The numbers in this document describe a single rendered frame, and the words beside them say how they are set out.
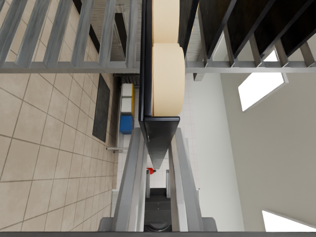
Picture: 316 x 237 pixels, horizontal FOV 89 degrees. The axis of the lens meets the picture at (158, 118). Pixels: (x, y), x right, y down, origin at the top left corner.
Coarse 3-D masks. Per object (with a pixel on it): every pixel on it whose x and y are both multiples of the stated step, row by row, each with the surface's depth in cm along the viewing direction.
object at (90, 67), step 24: (0, 72) 57; (24, 72) 57; (48, 72) 57; (72, 72) 58; (96, 72) 58; (120, 72) 58; (192, 72) 58; (216, 72) 59; (240, 72) 59; (264, 72) 59; (288, 72) 59
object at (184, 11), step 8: (184, 0) 46; (192, 0) 36; (184, 8) 46; (192, 8) 38; (184, 16) 46; (192, 16) 40; (184, 24) 46; (192, 24) 42; (184, 32) 46; (184, 40) 47; (184, 48) 50; (184, 56) 53
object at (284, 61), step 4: (280, 40) 57; (276, 44) 58; (280, 44) 57; (276, 48) 58; (280, 48) 57; (280, 52) 57; (284, 52) 55; (280, 56) 57; (284, 56) 55; (280, 60) 57; (284, 60) 55; (288, 60) 57; (284, 64) 55; (288, 64) 56
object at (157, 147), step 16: (144, 0) 8; (144, 16) 7; (144, 32) 7; (144, 48) 7; (144, 64) 6; (144, 80) 6; (144, 96) 6; (144, 112) 6; (144, 128) 7; (160, 128) 6; (176, 128) 7; (160, 144) 10; (160, 160) 19
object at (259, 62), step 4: (252, 36) 58; (252, 40) 58; (252, 44) 58; (256, 44) 56; (252, 48) 58; (256, 48) 56; (252, 52) 58; (256, 52) 56; (256, 56) 56; (260, 56) 54; (256, 60) 56; (260, 60) 54; (256, 64) 56; (260, 64) 56
